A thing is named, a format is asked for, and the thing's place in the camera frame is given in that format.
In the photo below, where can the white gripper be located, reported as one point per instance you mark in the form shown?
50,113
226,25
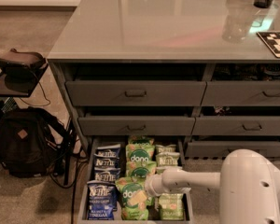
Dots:
154,185

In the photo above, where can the green dang chip bag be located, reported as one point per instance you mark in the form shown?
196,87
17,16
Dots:
139,153
127,186
140,169
140,140

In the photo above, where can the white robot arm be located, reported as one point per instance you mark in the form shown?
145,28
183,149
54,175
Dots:
248,185

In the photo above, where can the open bottom left drawer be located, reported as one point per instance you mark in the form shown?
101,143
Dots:
153,211

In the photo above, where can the front green kettle chip bag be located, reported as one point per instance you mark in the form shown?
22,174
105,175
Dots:
171,207

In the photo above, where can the green kettle chip bag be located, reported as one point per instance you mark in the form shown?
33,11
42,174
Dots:
168,158
168,148
171,207
161,169

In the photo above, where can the front blue kettle chip bag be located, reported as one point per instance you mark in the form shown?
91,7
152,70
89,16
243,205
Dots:
102,200

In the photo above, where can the blue kettle chip bag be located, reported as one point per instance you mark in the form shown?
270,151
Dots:
102,200
106,175
106,162
111,151

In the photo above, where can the rear blue kettle chip bag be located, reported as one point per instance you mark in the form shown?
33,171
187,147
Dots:
111,151

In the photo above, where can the rear green kettle chip bag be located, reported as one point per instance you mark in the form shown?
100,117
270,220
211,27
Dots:
168,148

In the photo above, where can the bottom right grey drawer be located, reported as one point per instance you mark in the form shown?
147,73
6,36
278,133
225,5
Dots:
219,149

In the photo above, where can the middle left grey drawer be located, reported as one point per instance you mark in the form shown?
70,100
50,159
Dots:
136,125

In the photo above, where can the top left grey drawer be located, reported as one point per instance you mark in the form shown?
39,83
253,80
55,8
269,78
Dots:
135,93

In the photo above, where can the top right grey drawer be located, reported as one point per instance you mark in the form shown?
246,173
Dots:
242,93

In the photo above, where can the grey drawer cabinet with counter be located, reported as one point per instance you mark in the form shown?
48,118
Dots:
172,40

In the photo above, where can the black backpack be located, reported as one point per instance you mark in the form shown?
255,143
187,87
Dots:
27,146

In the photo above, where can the dark side table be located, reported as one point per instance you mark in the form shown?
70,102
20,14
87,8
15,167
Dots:
17,87

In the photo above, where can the black device on side table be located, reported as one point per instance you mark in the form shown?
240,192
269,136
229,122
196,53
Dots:
21,64

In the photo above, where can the checkered marker board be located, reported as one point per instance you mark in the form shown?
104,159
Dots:
272,41

